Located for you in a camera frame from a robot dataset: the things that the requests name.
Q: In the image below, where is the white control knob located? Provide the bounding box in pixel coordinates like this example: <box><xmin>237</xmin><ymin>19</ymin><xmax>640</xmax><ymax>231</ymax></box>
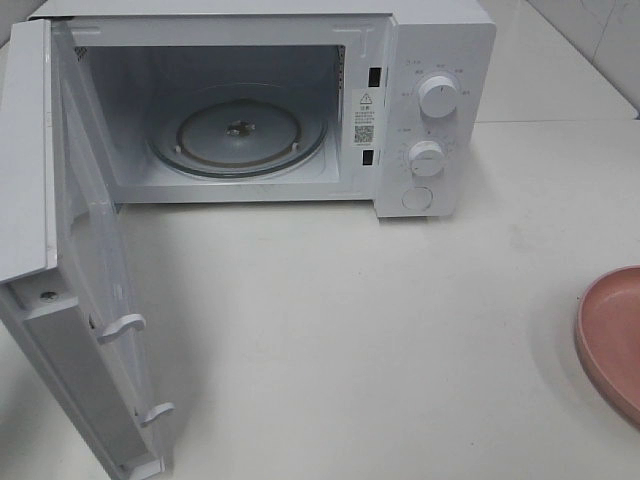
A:
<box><xmin>417</xmin><ymin>73</ymin><xmax>459</xmax><ymax>118</ymax></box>
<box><xmin>408</xmin><ymin>140</ymin><xmax>445</xmax><ymax>177</ymax></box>

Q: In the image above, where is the white microwave door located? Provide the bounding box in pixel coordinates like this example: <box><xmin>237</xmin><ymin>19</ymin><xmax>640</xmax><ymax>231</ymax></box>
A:
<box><xmin>1</xmin><ymin>19</ymin><xmax>174</xmax><ymax>479</ymax></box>

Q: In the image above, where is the pink plate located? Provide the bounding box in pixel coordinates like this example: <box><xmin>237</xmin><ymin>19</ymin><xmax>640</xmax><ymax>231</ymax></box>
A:
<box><xmin>575</xmin><ymin>265</ymin><xmax>639</xmax><ymax>426</ymax></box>

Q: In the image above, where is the white door release button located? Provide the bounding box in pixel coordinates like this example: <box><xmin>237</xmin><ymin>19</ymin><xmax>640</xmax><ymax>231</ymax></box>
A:
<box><xmin>402</xmin><ymin>187</ymin><xmax>433</xmax><ymax>211</ymax></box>

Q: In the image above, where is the warning label sticker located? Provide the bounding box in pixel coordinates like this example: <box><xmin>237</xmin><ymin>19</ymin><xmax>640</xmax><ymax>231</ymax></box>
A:
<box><xmin>351</xmin><ymin>88</ymin><xmax>378</xmax><ymax>147</ymax></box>

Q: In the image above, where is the glass turntable plate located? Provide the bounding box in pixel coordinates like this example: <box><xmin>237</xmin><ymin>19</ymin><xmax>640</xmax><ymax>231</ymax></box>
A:
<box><xmin>147</xmin><ymin>83</ymin><xmax>328</xmax><ymax>179</ymax></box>

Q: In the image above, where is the white microwave oven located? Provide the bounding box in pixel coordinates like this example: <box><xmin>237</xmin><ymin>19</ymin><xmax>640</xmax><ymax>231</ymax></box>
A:
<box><xmin>32</xmin><ymin>1</ymin><xmax>496</xmax><ymax>217</ymax></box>

